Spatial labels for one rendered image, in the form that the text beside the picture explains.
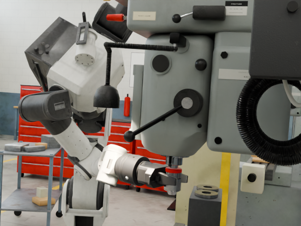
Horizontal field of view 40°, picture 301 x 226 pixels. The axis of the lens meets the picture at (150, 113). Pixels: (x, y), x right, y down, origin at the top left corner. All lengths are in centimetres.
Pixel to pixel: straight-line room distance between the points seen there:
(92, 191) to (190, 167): 125
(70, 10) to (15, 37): 183
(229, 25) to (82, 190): 106
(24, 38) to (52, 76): 1067
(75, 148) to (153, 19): 62
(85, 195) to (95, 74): 59
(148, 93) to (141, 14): 20
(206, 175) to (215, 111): 193
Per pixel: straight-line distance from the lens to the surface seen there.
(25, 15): 1221
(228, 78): 100
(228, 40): 102
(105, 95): 111
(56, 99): 140
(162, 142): 107
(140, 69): 115
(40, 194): 428
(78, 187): 181
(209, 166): 290
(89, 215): 186
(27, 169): 676
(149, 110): 106
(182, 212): 300
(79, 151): 150
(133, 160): 121
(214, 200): 158
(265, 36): 75
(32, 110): 142
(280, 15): 76
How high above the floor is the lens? 148
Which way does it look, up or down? 3 degrees down
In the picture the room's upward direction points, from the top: 4 degrees clockwise
